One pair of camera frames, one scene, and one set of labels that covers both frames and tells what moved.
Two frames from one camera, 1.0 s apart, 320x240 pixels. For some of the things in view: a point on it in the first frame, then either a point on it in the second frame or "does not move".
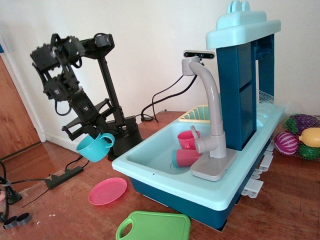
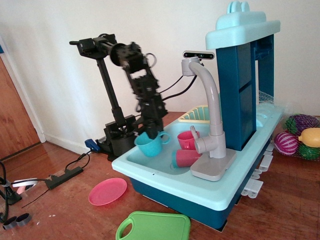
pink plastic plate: (107, 190) does not move
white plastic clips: (252, 186) does not move
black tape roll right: (23, 219) does not move
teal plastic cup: (96, 150) -> (150, 147)
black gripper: (89, 114) -> (153, 109)
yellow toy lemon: (311, 137) does not move
